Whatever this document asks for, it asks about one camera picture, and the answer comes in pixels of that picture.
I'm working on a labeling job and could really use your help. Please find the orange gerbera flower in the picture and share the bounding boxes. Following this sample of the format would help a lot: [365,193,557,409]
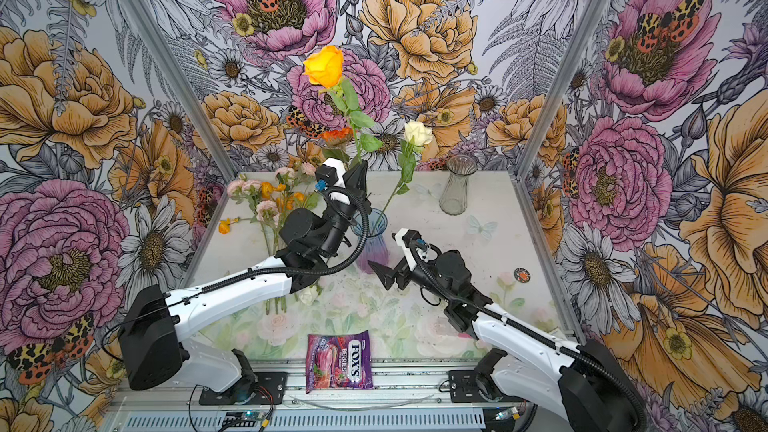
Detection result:
[321,127,353,164]

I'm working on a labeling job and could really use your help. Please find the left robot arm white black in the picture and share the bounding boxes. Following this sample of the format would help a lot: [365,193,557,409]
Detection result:
[116,159,372,404]

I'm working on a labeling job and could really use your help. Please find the blue purple glass vase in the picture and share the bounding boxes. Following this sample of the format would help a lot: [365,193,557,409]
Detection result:
[356,208,390,275]

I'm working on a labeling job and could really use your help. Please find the aluminium rail front frame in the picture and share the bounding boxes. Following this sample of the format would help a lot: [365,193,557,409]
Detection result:
[101,359,631,432]

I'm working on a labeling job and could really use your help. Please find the small round orange token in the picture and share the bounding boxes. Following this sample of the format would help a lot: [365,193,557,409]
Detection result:
[513,267,531,284]

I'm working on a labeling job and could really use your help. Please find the white rose flower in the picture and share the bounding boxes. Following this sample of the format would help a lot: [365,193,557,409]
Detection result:
[382,120,434,213]

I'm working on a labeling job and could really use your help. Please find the clear grey glass vase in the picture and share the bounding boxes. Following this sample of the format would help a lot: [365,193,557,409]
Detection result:
[439,154,478,216]

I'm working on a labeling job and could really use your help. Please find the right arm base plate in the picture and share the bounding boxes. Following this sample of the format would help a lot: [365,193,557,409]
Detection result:
[448,369,524,404]

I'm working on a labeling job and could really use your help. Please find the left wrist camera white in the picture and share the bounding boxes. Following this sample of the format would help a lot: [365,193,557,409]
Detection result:
[315,158,351,207]

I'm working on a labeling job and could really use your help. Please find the purple Fox's candy bag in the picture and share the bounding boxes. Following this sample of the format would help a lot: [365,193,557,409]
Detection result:
[305,331,374,393]

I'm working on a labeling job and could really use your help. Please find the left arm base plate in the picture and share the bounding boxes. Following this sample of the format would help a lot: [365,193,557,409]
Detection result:
[198,372,288,406]

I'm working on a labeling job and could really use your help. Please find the yellow orange rose flower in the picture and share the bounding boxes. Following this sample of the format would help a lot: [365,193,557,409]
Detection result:
[303,45,383,166]

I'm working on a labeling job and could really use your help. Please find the small yellow flower on table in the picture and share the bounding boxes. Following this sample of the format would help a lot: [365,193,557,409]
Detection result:
[218,217,240,235]

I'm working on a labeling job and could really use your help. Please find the pink carnation stem on table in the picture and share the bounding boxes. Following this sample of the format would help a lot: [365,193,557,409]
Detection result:
[226,179,279,222]

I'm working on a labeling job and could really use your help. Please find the pink carnation flower stem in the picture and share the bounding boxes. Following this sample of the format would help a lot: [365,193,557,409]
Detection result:
[275,162,316,183]

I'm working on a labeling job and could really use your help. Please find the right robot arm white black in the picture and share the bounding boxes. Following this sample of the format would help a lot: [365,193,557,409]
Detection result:
[371,250,648,431]

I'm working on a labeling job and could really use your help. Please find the yellow orange poppy stem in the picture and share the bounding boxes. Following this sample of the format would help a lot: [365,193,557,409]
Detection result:
[259,182,307,212]

